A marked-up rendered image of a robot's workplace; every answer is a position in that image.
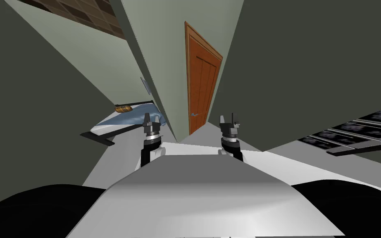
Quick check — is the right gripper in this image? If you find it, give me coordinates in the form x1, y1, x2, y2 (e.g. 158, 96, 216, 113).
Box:
219, 112, 241, 139

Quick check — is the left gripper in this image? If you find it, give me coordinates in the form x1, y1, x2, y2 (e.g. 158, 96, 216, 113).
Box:
142, 113, 162, 136

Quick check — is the bed with blue cover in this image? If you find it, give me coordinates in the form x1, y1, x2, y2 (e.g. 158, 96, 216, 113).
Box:
79, 100, 168, 147

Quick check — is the brown wooden door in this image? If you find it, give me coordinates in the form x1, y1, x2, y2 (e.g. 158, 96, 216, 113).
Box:
184, 21, 224, 136

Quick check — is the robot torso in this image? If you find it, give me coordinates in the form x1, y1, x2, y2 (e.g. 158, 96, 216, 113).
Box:
65, 154, 346, 238

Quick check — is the black furniture with dark panels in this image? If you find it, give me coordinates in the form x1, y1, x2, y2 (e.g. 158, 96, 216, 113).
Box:
298, 104, 381, 157

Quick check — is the grey wall picture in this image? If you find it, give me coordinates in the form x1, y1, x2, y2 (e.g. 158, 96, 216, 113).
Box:
140, 76, 152, 95

